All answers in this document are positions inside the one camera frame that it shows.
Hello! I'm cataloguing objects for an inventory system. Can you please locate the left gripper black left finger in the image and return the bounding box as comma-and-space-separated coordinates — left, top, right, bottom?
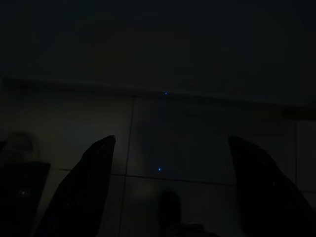
34, 135, 117, 237

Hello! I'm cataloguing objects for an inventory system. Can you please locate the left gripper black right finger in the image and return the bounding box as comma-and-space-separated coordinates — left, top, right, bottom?
228, 135, 316, 237

